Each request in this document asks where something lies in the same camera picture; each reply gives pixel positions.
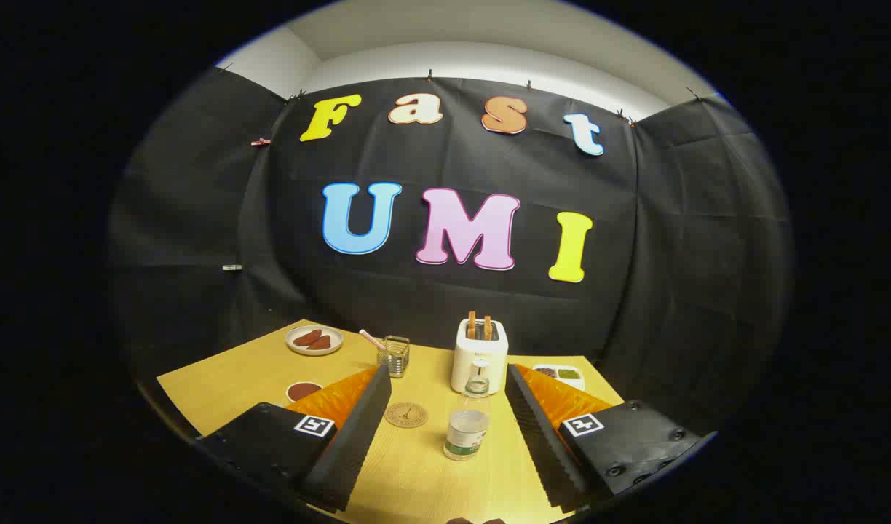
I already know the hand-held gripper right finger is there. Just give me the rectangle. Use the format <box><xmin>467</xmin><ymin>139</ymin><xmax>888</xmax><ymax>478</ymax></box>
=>
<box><xmin>504</xmin><ymin>362</ymin><xmax>717</xmax><ymax>514</ymax></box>

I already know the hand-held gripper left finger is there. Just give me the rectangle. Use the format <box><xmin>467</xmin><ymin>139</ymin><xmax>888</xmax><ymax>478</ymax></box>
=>
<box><xmin>195</xmin><ymin>364</ymin><xmax>393</xmax><ymax>513</ymax></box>

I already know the round wooden coaster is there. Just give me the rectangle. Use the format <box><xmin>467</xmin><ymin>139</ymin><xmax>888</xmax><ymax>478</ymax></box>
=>
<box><xmin>385</xmin><ymin>402</ymin><xmax>429</xmax><ymax>429</ymax></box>

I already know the clear plastic juice bottle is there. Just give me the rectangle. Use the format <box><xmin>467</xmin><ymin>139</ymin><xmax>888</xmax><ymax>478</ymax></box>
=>
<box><xmin>444</xmin><ymin>377</ymin><xmax>492</xmax><ymax>462</ymax></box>

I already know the white divided sauce tray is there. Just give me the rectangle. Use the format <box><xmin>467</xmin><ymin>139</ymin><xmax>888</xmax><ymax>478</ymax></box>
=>
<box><xmin>531</xmin><ymin>364</ymin><xmax>586</xmax><ymax>392</ymax></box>

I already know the wooden table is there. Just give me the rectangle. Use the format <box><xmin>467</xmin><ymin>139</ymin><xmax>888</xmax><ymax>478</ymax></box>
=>
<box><xmin>157</xmin><ymin>319</ymin><xmax>625</xmax><ymax>524</ymax></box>

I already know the ribbed clear glass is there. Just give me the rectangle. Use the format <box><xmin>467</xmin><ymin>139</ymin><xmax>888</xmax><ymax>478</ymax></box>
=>
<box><xmin>377</xmin><ymin>336</ymin><xmax>411</xmax><ymax>378</ymax></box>

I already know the white toaster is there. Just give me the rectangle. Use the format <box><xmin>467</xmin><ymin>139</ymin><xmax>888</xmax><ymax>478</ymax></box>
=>
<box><xmin>451</xmin><ymin>318</ymin><xmax>510</xmax><ymax>396</ymax></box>

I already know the white round plate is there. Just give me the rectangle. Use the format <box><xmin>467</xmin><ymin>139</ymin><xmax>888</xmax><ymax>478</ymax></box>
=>
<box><xmin>285</xmin><ymin>325</ymin><xmax>344</xmax><ymax>357</ymax></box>

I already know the black backdrop cloth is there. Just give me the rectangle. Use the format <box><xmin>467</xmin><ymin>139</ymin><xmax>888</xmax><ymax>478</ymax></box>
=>
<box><xmin>107</xmin><ymin>67</ymin><xmax>794</xmax><ymax>437</ymax></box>

